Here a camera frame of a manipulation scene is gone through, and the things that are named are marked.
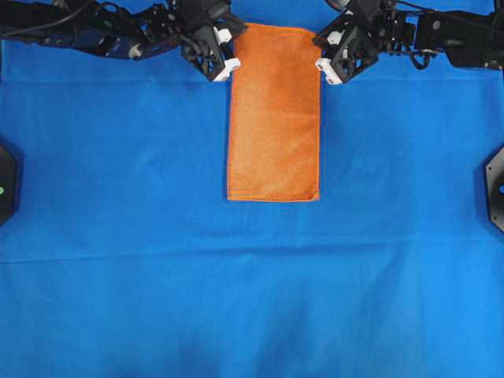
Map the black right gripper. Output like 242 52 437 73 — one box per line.
312 1 394 85

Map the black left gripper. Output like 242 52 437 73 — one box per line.
175 0 248 82

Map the orange towel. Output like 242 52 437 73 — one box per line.
227 24 321 202

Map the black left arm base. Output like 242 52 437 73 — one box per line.
1 135 24 226

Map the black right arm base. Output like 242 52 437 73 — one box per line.
484 145 503 235

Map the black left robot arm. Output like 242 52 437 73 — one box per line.
1 1 248 82

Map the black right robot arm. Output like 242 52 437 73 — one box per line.
313 1 503 85

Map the blue table cloth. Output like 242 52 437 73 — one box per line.
0 0 504 378

